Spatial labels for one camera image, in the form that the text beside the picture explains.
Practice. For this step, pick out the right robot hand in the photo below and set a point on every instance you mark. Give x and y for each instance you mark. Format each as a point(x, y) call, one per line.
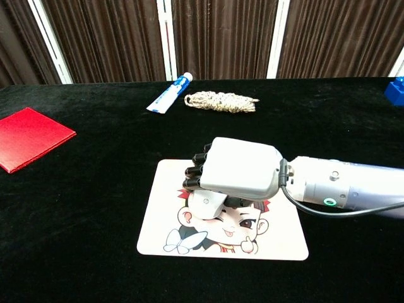
point(240, 172)

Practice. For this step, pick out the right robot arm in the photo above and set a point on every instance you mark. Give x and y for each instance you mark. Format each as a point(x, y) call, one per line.
point(350, 186)

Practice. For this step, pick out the cartoon girl mouse pad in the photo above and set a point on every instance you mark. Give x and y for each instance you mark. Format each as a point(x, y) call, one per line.
point(221, 227)

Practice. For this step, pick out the blue white toothpaste tube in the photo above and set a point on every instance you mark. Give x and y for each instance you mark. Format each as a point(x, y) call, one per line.
point(170, 94)

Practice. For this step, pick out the brown curtain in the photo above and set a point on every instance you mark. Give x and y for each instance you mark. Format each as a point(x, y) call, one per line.
point(214, 34)

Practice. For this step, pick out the black velvet table cloth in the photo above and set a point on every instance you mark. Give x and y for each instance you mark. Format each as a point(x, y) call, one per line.
point(94, 205)

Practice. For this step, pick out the blue toy building block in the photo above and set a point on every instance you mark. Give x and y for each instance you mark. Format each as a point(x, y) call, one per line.
point(395, 91)

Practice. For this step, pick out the red square booklet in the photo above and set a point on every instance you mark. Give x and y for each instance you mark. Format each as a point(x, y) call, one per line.
point(28, 139)

